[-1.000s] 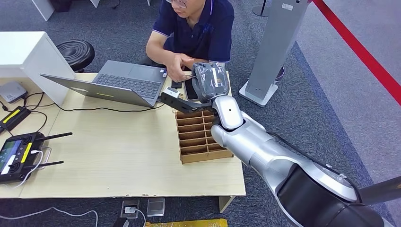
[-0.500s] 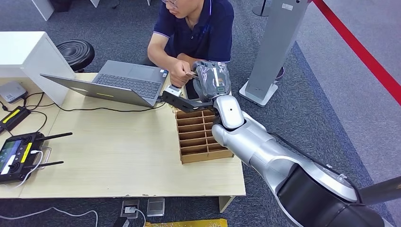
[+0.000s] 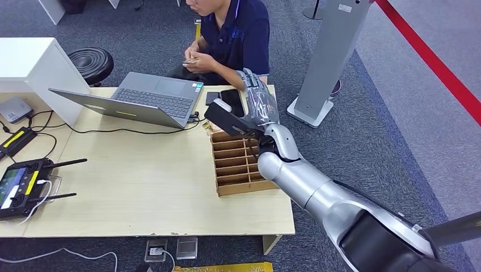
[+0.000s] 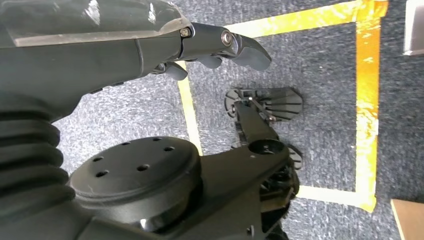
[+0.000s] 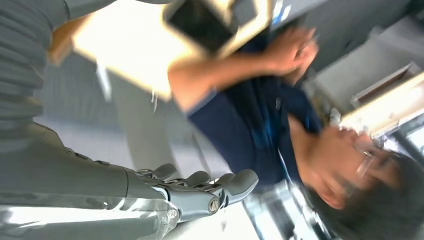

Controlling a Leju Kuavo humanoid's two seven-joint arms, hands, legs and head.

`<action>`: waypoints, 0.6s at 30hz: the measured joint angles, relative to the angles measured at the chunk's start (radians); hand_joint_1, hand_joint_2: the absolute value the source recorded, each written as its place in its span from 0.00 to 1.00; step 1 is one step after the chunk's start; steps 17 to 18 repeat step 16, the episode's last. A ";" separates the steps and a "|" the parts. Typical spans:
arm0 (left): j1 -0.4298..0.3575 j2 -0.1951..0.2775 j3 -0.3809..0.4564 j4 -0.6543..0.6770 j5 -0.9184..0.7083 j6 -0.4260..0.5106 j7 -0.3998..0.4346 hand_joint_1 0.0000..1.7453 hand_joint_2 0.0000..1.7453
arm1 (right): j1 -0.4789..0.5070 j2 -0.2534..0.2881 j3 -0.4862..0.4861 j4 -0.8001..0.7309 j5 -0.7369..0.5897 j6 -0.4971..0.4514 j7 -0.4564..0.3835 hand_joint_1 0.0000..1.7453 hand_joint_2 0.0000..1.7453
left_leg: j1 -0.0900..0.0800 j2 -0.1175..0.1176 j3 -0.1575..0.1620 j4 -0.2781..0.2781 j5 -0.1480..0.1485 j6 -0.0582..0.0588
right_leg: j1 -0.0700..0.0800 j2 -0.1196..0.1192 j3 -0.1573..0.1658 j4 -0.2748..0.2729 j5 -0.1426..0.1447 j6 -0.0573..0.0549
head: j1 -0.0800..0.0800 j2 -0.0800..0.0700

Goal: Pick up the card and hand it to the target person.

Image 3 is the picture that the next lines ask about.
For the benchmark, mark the grey standing pillar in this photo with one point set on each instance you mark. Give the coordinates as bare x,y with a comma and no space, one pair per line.
330,56

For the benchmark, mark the grey laptop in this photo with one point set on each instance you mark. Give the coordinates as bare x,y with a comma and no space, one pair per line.
161,97

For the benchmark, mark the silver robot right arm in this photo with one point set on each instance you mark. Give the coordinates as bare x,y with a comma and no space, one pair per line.
319,191

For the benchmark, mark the person's left hand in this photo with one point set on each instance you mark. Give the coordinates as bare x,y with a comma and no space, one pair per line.
203,64

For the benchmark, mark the white furniture panel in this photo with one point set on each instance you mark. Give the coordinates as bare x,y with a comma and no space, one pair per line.
52,9

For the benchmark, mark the white router box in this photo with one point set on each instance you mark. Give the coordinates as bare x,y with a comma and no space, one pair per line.
15,109

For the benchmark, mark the black stanchion base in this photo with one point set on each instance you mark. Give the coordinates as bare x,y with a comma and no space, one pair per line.
313,13

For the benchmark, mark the dark grey metal bar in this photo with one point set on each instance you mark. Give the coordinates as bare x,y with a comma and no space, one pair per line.
458,229

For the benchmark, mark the red barrier belt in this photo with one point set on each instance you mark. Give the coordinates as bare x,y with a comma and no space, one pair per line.
445,75

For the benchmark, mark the black adapter with yellow label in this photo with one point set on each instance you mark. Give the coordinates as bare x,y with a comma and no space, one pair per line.
17,140

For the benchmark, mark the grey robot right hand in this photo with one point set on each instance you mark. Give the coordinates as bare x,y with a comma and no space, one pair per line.
261,105

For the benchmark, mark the small card stack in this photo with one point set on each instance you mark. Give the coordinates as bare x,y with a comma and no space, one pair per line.
189,61

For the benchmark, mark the person's left forearm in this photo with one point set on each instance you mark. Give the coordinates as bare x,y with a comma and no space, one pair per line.
233,73

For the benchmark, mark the black smartphone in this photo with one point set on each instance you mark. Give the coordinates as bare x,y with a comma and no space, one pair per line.
233,99

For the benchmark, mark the silver floor socket cover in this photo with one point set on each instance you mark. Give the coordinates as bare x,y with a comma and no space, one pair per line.
186,247

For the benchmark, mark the gold foil scrap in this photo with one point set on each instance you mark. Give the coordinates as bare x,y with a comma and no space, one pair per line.
210,128

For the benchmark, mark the white cabinet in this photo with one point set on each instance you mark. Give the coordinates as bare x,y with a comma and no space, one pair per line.
37,67

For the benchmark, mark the person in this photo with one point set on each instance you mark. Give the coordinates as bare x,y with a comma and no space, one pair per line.
240,37

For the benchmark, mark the pale wooden table leg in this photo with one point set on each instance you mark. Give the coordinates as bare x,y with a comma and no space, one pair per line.
271,244

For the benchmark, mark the person's right hand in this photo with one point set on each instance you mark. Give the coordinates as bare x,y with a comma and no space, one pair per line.
195,49

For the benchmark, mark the yellow floor tape strip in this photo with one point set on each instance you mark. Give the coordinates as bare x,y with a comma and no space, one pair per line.
225,268
197,30

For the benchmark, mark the black round stool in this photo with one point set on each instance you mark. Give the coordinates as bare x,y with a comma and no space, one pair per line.
90,64

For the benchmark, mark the wooden slotted card holder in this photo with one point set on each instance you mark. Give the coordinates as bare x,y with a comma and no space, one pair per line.
233,165

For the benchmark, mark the floor power socket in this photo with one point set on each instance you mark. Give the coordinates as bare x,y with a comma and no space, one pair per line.
155,255

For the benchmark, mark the small black card case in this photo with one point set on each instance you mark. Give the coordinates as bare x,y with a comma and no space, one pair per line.
212,98

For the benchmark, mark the black remote controller with antennas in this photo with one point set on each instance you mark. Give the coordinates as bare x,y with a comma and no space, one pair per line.
22,187

